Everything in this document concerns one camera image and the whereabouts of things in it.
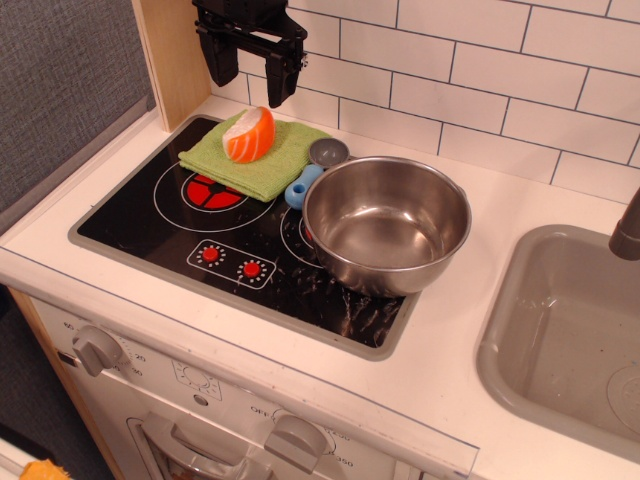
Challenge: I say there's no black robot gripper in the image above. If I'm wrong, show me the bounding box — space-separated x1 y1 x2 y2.
192 0 307 108

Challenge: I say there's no stainless steel pot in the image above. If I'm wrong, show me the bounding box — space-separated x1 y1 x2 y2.
302 156 472 297

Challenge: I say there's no orange salmon sushi toy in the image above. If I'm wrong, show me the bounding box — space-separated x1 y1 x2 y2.
222 107 276 163

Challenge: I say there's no green folded cloth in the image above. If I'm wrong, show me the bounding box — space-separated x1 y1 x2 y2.
178 108 329 202

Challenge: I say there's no grey and blue measuring spoon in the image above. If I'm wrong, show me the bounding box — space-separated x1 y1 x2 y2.
284 138 350 211

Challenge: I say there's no black toy stovetop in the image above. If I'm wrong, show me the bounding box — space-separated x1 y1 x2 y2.
69 116 416 361

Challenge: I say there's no left red stove button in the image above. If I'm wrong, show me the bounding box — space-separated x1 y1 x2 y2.
201 246 220 263

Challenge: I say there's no red stove button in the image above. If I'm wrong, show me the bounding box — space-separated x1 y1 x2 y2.
242 262 262 278
201 246 220 263

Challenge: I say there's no right red stove button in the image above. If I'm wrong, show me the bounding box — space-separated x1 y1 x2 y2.
242 262 262 278

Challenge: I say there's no left grey timer knob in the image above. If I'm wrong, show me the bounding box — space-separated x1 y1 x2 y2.
72 326 123 377

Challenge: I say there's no right grey oven knob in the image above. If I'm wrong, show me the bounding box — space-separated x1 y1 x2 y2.
264 415 328 474

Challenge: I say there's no grey toy faucet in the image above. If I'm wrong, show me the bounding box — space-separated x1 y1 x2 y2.
609 189 640 261

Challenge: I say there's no grey toy sink basin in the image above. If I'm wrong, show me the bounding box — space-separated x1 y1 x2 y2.
477 225 639 462

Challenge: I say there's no orange object at bottom left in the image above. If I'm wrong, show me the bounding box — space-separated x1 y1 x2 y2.
19 459 71 480

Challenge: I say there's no light wooden side post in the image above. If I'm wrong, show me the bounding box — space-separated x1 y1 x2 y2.
132 0 211 132

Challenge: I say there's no grey oven door handle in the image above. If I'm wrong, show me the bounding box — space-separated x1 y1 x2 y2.
139 413 273 479

